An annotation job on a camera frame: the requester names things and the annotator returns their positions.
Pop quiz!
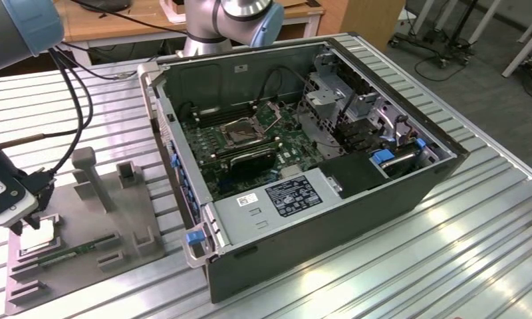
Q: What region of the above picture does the black rolling stand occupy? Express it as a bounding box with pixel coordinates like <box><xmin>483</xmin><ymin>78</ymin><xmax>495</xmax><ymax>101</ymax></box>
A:
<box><xmin>388</xmin><ymin>0</ymin><xmax>478</xmax><ymax>70</ymax></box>

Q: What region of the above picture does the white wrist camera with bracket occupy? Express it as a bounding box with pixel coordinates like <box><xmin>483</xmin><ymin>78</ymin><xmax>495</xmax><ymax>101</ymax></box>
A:
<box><xmin>0</xmin><ymin>131</ymin><xmax>41</xmax><ymax>229</ymax></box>

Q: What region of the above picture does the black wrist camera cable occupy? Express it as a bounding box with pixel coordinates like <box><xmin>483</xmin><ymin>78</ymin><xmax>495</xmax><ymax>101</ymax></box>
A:
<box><xmin>20</xmin><ymin>45</ymin><xmax>93</xmax><ymax>195</ymax></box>

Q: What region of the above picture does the silver CPU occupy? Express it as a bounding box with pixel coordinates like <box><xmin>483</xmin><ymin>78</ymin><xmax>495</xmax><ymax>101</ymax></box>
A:
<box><xmin>20</xmin><ymin>220</ymin><xmax>57</xmax><ymax>251</ymax></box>

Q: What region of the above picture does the metal drive cage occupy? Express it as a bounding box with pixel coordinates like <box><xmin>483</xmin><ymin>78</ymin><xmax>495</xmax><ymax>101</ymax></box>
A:
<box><xmin>299</xmin><ymin>53</ymin><xmax>352</xmax><ymax>151</ymax></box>

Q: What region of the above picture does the black plastic air shroud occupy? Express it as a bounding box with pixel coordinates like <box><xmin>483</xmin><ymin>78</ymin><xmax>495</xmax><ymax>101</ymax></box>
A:
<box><xmin>319</xmin><ymin>154</ymin><xmax>392</xmax><ymax>199</ymax></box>

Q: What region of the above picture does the black open PC case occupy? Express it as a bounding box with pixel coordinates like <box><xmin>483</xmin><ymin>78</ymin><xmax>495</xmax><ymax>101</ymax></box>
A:
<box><xmin>136</xmin><ymin>36</ymin><xmax>471</xmax><ymax>304</ymax></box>

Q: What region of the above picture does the black round monitor base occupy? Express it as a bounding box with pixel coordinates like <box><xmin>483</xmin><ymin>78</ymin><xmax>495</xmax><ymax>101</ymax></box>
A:
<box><xmin>80</xmin><ymin>0</ymin><xmax>133</xmax><ymax>11</ymax></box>

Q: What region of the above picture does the grey power supply unit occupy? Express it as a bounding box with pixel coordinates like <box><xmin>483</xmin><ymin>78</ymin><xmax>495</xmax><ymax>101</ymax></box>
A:
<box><xmin>211</xmin><ymin>167</ymin><xmax>343</xmax><ymax>247</ymax></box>

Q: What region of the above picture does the silver drive bay bracket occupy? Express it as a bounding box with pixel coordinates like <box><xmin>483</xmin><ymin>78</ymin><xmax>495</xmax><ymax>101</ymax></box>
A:
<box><xmin>380</xmin><ymin>102</ymin><xmax>418</xmax><ymax>144</ymax></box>

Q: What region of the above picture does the CPU socket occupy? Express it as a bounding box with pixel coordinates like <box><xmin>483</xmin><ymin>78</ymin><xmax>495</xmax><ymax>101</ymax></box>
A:
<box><xmin>219</xmin><ymin>120</ymin><xmax>268</xmax><ymax>148</ymax></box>

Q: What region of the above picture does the grey parts rack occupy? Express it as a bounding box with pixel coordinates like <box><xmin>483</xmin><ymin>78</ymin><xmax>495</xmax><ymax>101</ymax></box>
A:
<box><xmin>4</xmin><ymin>146</ymin><xmax>168</xmax><ymax>316</ymax></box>

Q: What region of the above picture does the wooden cabinet panel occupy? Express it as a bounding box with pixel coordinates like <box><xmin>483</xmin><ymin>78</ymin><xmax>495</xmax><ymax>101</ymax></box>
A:
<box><xmin>323</xmin><ymin>0</ymin><xmax>406</xmax><ymax>51</ymax></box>

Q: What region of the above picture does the green RAM stick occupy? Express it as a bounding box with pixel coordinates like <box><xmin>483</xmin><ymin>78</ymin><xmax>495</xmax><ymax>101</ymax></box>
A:
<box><xmin>37</xmin><ymin>236</ymin><xmax>119</xmax><ymax>267</ymax></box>

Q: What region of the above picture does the black RAM slot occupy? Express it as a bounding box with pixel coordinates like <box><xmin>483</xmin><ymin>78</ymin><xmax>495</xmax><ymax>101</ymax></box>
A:
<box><xmin>197</xmin><ymin>111</ymin><xmax>255</xmax><ymax>127</ymax></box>
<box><xmin>193</xmin><ymin>104</ymin><xmax>256</xmax><ymax>119</ymax></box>

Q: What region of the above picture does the thin cable with clear plug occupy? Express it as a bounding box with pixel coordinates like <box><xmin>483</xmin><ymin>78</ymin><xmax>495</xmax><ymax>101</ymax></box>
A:
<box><xmin>68</xmin><ymin>62</ymin><xmax>133</xmax><ymax>80</ymax></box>

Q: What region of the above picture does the open cardboard box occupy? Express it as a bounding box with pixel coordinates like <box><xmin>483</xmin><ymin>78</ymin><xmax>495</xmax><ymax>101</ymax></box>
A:
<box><xmin>159</xmin><ymin>0</ymin><xmax>189</xmax><ymax>25</ymax></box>

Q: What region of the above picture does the straight black case wire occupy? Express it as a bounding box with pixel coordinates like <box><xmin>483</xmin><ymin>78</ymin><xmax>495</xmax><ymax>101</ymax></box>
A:
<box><xmin>339</xmin><ymin>88</ymin><xmax>359</xmax><ymax>117</ymax></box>

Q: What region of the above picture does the wooden desk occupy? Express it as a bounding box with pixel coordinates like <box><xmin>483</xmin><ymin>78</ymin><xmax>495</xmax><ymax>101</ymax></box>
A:
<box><xmin>55</xmin><ymin>0</ymin><xmax>327</xmax><ymax>67</ymax></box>

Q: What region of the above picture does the metal socket cover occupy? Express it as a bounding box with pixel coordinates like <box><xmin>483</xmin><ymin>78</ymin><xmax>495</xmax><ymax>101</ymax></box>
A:
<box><xmin>252</xmin><ymin>101</ymin><xmax>295</xmax><ymax>134</ymax></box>

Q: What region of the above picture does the green motherboard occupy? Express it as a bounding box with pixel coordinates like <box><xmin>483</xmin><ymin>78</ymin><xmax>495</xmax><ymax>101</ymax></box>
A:
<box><xmin>179</xmin><ymin>99</ymin><xmax>326</xmax><ymax>197</ymax></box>

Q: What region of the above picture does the blue disk carrier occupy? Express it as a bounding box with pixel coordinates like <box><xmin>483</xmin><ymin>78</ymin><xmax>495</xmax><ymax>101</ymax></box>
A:
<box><xmin>370</xmin><ymin>148</ymin><xmax>395</xmax><ymax>167</ymax></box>

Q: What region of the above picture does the white table frame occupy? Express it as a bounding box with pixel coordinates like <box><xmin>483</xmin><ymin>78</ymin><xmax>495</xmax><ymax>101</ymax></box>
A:
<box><xmin>407</xmin><ymin>0</ymin><xmax>532</xmax><ymax>79</ymax></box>

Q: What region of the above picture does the looped black case wire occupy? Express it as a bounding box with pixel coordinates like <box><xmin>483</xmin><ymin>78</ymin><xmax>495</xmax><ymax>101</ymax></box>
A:
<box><xmin>256</xmin><ymin>65</ymin><xmax>312</xmax><ymax>104</ymax></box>

